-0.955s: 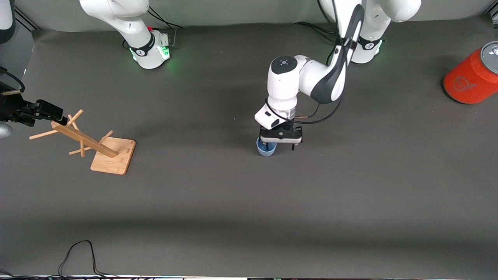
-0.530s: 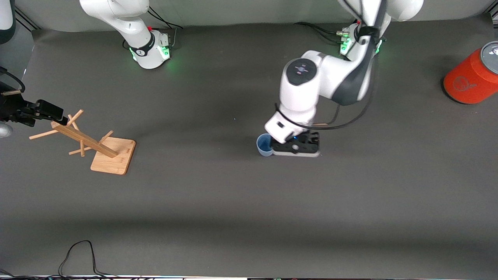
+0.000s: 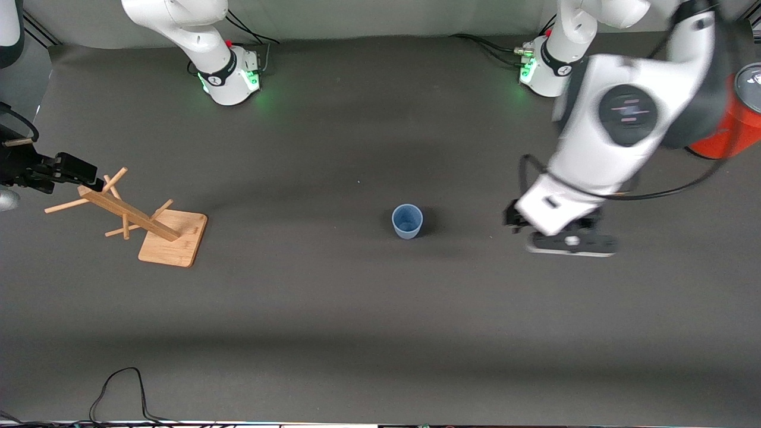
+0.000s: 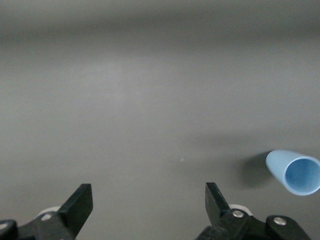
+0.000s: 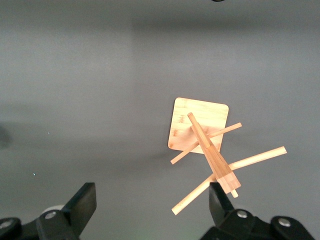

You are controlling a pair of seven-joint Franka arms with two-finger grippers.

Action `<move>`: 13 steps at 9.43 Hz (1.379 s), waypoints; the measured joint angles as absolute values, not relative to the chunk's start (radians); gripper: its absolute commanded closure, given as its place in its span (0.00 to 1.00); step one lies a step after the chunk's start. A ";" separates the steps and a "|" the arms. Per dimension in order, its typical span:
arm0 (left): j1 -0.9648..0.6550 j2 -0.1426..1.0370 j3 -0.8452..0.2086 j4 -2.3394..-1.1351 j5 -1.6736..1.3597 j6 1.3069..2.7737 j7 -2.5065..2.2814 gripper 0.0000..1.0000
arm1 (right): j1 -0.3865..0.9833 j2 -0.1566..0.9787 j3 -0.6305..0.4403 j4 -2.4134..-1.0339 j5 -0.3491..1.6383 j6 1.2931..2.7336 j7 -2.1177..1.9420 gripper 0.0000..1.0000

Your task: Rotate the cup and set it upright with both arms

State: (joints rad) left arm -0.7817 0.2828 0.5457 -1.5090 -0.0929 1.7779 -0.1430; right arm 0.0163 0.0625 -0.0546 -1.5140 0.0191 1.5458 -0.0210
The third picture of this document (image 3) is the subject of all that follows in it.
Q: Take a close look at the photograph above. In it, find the wooden cup rack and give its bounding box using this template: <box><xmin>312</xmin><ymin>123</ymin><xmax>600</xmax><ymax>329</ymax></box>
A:
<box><xmin>45</xmin><ymin>167</ymin><xmax>209</xmax><ymax>268</ymax></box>

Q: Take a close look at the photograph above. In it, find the orange can with grey lid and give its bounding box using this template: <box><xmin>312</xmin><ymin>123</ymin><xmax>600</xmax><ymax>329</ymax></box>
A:
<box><xmin>687</xmin><ymin>62</ymin><xmax>761</xmax><ymax>160</ymax></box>

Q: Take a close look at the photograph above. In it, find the metal frame rail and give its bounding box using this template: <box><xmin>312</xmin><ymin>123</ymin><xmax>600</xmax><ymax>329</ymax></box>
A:
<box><xmin>23</xmin><ymin>12</ymin><xmax>60</xmax><ymax>47</ymax></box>

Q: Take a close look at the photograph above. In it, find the light blue plastic cup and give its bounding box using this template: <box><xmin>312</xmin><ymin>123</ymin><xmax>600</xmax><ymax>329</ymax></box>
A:
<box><xmin>392</xmin><ymin>204</ymin><xmax>424</xmax><ymax>240</ymax></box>

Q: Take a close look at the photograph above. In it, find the black looped cable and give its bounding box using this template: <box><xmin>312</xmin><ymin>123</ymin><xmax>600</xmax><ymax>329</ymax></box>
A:
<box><xmin>89</xmin><ymin>367</ymin><xmax>179</xmax><ymax>426</ymax></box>

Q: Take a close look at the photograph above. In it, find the black power cable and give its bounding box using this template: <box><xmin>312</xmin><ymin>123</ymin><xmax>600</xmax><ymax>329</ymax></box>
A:
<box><xmin>225</xmin><ymin>9</ymin><xmax>281</xmax><ymax>75</ymax></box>
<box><xmin>449</xmin><ymin>33</ymin><xmax>529</xmax><ymax>67</ymax></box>

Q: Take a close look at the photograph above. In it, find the dark grey table cover sheet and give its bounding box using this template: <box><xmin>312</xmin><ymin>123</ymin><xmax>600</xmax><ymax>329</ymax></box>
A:
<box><xmin>0</xmin><ymin>24</ymin><xmax>761</xmax><ymax>426</ymax></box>

